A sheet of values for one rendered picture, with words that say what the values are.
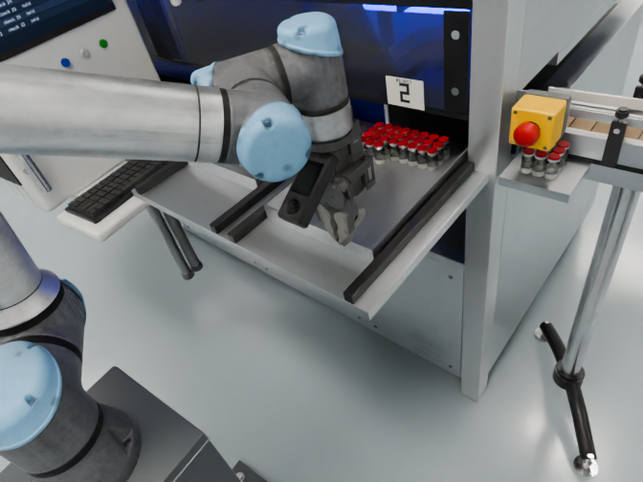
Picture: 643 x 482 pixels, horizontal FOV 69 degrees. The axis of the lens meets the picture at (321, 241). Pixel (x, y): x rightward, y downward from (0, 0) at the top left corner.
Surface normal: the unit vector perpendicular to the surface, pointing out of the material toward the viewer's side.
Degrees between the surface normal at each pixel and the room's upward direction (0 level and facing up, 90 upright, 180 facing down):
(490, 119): 90
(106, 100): 52
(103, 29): 90
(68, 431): 90
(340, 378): 0
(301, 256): 0
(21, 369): 7
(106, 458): 72
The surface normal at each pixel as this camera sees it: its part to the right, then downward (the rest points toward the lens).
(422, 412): -0.18, -0.73
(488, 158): -0.63, 0.60
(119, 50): 0.82, 0.26
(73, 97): 0.39, -0.12
